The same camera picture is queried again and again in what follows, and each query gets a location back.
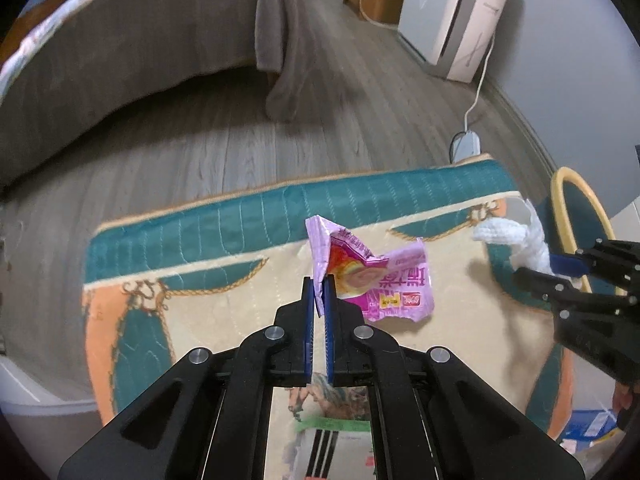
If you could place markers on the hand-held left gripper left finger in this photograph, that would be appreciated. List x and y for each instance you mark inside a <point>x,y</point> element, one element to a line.
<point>309,330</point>

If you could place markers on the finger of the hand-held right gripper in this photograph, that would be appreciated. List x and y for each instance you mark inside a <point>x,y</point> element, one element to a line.
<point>545,287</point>
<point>565,263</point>

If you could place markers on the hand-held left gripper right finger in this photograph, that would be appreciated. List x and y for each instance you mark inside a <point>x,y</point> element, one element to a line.
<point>329,330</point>

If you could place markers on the teal bin with yellow rim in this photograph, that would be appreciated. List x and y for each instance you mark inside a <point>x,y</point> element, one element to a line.
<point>577,215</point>

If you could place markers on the pink snack wrapper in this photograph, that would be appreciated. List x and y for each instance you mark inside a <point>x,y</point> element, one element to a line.
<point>395,285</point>

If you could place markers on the person's right hand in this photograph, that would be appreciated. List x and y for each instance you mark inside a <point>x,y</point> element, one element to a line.
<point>623,399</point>

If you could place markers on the crumpled white tissue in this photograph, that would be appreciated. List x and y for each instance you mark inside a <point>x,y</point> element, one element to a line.
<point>509,240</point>

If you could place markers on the blue cardboard packet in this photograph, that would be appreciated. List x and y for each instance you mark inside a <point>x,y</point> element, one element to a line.
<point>590,425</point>

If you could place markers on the red white packet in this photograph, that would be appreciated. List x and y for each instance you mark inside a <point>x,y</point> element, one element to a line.
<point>325,425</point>

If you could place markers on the teal and orange printed rug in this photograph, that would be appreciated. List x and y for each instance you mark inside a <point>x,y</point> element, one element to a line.
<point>225,240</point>

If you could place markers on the white power strip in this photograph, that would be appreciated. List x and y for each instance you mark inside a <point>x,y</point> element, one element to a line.
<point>466,146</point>

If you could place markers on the white air purifier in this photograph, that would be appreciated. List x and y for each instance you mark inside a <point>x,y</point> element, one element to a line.
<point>450,10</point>

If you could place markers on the bed with brown blanket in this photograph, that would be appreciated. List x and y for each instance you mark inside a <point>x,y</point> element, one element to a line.
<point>150,60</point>

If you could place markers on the light blue quilt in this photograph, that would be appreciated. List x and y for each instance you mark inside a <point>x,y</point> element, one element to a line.
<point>45,35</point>

